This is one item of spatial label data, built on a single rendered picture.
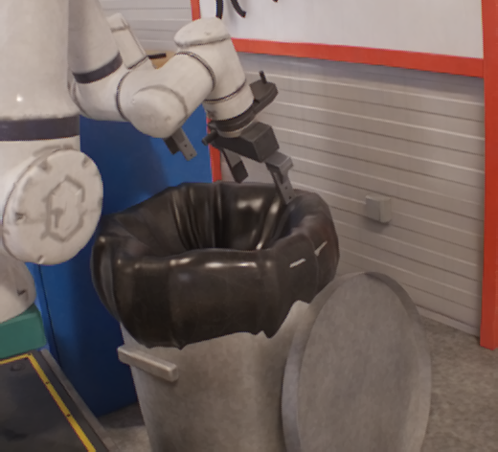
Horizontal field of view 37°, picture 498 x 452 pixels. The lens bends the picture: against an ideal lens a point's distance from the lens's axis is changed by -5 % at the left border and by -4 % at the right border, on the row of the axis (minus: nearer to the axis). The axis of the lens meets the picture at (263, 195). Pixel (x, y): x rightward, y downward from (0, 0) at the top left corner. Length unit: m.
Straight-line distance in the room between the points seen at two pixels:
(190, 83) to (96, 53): 0.16
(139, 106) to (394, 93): 1.37
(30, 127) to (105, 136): 1.05
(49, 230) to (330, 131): 1.83
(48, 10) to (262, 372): 0.88
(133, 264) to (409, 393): 0.77
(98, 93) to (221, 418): 0.72
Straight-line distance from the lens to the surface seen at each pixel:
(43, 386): 1.79
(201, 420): 1.63
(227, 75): 1.28
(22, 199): 0.94
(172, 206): 1.84
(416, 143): 2.43
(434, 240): 2.48
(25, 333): 1.19
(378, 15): 2.40
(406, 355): 1.89
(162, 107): 1.17
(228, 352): 1.52
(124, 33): 1.69
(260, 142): 1.33
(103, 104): 1.28
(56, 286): 2.03
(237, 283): 1.44
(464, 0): 2.18
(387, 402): 1.82
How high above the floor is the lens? 1.20
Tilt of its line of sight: 18 degrees down
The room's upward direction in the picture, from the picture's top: 5 degrees counter-clockwise
